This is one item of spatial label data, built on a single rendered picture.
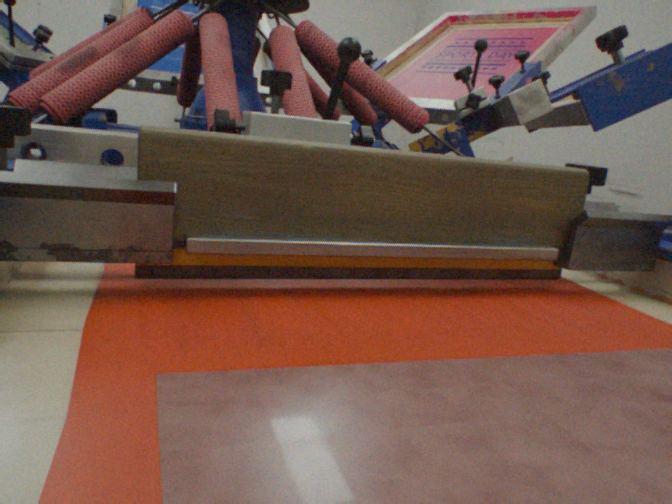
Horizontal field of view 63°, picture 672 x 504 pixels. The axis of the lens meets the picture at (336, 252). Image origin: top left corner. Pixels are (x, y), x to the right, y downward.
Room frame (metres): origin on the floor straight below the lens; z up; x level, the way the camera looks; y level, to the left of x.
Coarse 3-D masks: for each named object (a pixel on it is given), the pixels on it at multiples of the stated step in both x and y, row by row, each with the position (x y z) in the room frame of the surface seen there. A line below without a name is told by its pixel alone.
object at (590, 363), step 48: (384, 288) 0.40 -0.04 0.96; (432, 288) 0.42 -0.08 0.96; (480, 288) 0.44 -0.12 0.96; (528, 288) 0.45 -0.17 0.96; (576, 288) 0.47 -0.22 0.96; (480, 336) 0.32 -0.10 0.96; (528, 336) 0.33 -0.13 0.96; (576, 336) 0.34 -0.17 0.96; (624, 336) 0.35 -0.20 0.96; (528, 384) 0.26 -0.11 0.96; (576, 384) 0.27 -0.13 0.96; (624, 384) 0.27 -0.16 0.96; (576, 432) 0.22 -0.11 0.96; (624, 432) 0.22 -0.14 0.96
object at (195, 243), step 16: (192, 240) 0.33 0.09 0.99; (208, 240) 0.33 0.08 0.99; (224, 240) 0.34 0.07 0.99; (240, 240) 0.34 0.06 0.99; (256, 240) 0.35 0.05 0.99; (272, 240) 0.35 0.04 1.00; (288, 240) 0.36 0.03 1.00; (304, 240) 0.36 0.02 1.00; (320, 240) 0.37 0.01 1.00; (336, 240) 0.37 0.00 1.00; (352, 240) 0.38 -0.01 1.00; (368, 240) 0.39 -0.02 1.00; (384, 240) 0.39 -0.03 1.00; (400, 240) 0.40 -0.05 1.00; (336, 256) 0.37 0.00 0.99; (352, 256) 0.37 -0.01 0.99; (368, 256) 0.38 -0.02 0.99; (384, 256) 0.38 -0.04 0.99; (400, 256) 0.39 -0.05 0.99; (416, 256) 0.39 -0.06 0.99; (432, 256) 0.40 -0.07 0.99; (448, 256) 0.40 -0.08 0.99; (464, 256) 0.41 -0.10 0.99; (480, 256) 0.41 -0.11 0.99; (496, 256) 0.42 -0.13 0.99; (512, 256) 0.42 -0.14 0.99; (528, 256) 0.43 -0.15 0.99; (544, 256) 0.43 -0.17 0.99
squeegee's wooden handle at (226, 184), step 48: (144, 144) 0.33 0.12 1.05; (192, 144) 0.34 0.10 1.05; (240, 144) 0.35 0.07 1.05; (288, 144) 0.37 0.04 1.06; (336, 144) 0.40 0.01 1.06; (192, 192) 0.34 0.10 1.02; (240, 192) 0.35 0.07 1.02; (288, 192) 0.37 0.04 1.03; (336, 192) 0.38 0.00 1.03; (384, 192) 0.39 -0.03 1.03; (432, 192) 0.41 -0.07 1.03; (480, 192) 0.42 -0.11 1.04; (528, 192) 0.44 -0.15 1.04; (576, 192) 0.46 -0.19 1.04; (432, 240) 0.41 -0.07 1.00; (480, 240) 0.43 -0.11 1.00; (528, 240) 0.44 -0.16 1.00
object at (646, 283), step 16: (0, 272) 0.30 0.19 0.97; (16, 272) 0.34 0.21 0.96; (592, 272) 0.54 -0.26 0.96; (608, 272) 0.52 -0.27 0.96; (624, 272) 0.50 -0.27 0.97; (640, 272) 0.49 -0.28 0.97; (656, 272) 0.47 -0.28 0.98; (0, 288) 0.30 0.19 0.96; (640, 288) 0.48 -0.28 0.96; (656, 288) 0.47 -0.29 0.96
